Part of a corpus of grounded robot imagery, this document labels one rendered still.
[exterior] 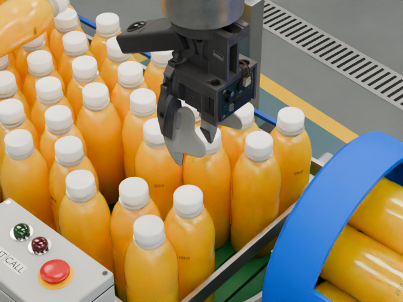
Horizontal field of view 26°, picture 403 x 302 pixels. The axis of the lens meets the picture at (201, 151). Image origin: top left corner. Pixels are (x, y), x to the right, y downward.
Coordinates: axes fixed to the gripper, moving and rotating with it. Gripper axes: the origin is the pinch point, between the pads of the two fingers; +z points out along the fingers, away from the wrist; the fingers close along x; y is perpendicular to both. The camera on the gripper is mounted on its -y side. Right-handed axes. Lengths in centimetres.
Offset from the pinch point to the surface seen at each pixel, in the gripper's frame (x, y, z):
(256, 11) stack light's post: 44, -24, 12
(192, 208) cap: -1.4, 1.4, 9.6
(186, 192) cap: -0.2, -0.6, 8.8
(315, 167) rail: 28.5, 0.9, 23.1
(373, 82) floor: 171, -67, 120
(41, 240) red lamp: -18.5, -8.4, 8.8
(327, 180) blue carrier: 3.4, 18.1, -2.4
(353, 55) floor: 181, -82, 120
